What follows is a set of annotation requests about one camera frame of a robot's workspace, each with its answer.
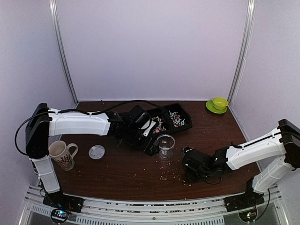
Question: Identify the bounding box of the left aluminium frame post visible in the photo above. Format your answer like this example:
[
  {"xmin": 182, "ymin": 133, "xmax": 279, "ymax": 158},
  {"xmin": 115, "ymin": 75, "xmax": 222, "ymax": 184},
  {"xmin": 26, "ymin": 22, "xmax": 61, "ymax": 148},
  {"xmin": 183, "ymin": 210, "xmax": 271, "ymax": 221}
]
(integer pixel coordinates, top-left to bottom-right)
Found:
[{"xmin": 49, "ymin": 0, "xmax": 79, "ymax": 105}]

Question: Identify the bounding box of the clear plastic lid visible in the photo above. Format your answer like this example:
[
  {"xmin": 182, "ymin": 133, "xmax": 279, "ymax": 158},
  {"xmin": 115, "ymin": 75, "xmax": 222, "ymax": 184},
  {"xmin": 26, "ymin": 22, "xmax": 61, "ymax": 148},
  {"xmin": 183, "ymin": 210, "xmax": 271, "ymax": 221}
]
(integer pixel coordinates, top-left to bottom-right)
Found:
[{"xmin": 89, "ymin": 145, "xmax": 105, "ymax": 160}]

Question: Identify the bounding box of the right aluminium frame post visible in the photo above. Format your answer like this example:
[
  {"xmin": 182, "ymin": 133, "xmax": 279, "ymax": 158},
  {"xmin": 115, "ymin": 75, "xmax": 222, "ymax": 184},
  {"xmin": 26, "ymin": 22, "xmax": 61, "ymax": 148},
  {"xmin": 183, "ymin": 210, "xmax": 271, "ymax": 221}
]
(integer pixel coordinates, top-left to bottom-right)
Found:
[{"xmin": 227, "ymin": 0, "xmax": 256, "ymax": 107}]

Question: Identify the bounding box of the green saucer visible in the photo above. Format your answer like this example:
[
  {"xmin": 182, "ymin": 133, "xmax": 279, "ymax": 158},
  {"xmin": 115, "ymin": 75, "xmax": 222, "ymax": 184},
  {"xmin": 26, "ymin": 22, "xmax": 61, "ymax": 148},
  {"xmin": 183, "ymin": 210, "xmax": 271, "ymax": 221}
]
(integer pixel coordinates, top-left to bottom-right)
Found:
[{"xmin": 205, "ymin": 100, "xmax": 227, "ymax": 114}]

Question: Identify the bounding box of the aluminium frame post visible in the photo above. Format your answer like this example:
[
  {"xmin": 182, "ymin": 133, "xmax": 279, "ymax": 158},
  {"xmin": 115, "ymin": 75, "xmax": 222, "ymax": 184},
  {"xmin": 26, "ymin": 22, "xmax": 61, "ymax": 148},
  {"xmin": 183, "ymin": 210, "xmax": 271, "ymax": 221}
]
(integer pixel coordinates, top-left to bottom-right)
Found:
[
  {"xmin": 227, "ymin": 0, "xmax": 256, "ymax": 107},
  {"xmin": 49, "ymin": 0, "xmax": 79, "ymax": 105}
]

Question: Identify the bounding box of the front aluminium rail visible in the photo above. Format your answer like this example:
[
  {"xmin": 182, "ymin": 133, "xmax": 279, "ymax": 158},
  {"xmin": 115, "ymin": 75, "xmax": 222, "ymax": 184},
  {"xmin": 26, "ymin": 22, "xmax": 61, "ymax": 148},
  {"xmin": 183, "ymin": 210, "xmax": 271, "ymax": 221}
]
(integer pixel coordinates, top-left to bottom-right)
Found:
[{"xmin": 17, "ymin": 187, "xmax": 290, "ymax": 225}]

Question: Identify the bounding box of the clear plastic cup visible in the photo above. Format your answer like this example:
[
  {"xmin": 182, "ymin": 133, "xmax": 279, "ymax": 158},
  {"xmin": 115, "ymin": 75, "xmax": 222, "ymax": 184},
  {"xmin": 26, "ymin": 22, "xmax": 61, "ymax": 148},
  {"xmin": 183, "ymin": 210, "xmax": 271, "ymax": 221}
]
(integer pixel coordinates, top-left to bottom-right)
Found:
[{"xmin": 157, "ymin": 134, "xmax": 175, "ymax": 161}]

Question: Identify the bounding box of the green bowl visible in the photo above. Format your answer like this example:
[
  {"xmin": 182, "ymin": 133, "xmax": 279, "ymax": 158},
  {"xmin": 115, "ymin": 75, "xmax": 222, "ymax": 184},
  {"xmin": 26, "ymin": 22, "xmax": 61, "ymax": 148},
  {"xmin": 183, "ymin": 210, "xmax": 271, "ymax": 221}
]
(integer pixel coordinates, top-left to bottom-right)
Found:
[{"xmin": 212, "ymin": 97, "xmax": 228, "ymax": 110}]

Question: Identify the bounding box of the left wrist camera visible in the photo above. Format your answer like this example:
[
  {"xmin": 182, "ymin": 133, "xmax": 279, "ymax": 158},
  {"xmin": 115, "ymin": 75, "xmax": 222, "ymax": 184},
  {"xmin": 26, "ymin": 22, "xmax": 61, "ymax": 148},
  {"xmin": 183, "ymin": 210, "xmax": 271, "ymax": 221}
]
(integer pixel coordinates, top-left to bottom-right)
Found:
[{"xmin": 140, "ymin": 119, "xmax": 157, "ymax": 137}]

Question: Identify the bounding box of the black three-compartment candy tray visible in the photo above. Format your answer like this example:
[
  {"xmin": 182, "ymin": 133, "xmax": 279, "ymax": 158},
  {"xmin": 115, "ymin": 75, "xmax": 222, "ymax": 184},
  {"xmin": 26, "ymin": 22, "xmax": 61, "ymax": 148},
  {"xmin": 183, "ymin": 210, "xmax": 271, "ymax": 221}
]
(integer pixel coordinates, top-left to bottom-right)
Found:
[{"xmin": 143, "ymin": 103, "xmax": 193, "ymax": 136}]

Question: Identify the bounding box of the cream floral mug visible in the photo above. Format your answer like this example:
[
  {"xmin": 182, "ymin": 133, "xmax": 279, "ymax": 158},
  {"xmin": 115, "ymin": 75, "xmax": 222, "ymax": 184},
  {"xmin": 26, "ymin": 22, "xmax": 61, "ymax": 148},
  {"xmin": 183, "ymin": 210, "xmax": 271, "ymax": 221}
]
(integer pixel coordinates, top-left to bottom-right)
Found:
[{"xmin": 48, "ymin": 140, "xmax": 78, "ymax": 171}]

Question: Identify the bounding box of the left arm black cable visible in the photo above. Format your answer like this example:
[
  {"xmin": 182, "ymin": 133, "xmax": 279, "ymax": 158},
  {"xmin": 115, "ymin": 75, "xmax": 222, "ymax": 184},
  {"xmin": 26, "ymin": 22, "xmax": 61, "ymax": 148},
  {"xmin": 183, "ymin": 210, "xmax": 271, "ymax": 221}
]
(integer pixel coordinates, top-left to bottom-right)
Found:
[{"xmin": 14, "ymin": 100, "xmax": 169, "ymax": 155}]

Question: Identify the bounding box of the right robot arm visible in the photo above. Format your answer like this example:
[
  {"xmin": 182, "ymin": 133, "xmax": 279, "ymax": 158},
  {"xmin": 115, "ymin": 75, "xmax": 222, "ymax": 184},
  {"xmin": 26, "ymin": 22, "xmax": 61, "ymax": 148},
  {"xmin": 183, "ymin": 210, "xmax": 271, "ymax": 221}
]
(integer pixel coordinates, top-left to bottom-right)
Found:
[{"xmin": 182, "ymin": 119, "xmax": 300, "ymax": 207}]

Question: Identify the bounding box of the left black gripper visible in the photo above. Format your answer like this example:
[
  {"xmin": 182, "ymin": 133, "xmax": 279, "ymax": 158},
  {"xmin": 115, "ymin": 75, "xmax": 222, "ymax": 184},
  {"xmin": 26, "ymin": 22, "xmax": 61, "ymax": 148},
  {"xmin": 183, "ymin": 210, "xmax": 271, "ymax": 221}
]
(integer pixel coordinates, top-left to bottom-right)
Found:
[{"xmin": 124, "ymin": 126, "xmax": 160, "ymax": 156}]

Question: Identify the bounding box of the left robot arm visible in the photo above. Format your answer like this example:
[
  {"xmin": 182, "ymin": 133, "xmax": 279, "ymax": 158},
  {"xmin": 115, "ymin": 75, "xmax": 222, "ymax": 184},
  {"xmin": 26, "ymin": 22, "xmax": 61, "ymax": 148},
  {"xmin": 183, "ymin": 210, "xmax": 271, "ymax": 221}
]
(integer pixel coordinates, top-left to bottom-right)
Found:
[{"xmin": 25, "ymin": 103, "xmax": 157, "ymax": 208}]

